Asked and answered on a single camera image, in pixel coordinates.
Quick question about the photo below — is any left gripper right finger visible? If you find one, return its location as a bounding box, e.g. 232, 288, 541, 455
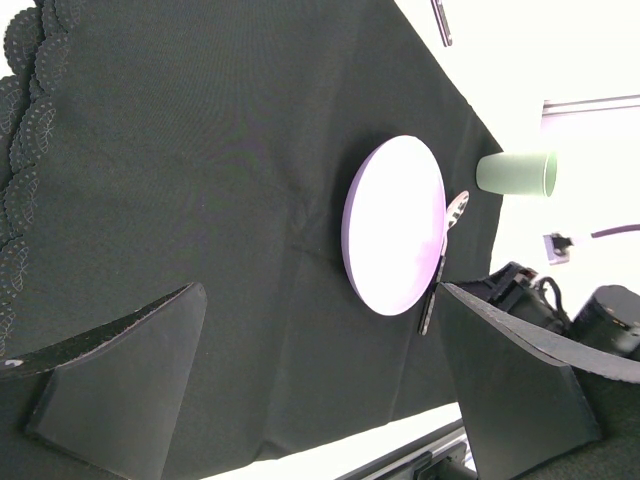
437, 283, 639, 479

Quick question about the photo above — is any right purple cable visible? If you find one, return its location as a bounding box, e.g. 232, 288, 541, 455
590, 223, 640, 239

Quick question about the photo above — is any metal spoon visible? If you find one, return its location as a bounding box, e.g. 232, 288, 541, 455
418, 190, 470, 336

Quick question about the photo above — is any black cloth placemat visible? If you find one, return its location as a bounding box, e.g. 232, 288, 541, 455
1, 1, 502, 479

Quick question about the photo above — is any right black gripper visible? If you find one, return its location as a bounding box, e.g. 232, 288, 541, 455
457, 262, 572, 335

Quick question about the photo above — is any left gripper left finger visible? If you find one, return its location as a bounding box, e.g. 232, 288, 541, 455
1, 283, 207, 479

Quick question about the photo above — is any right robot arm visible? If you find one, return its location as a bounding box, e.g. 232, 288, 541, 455
456, 262, 639, 361

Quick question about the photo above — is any green cup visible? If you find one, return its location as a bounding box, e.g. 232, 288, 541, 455
476, 151, 558, 198

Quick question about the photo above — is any purple plate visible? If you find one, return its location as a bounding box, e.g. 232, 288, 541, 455
341, 135, 447, 317

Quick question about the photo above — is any right aluminium frame post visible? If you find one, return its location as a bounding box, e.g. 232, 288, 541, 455
542, 94, 639, 118

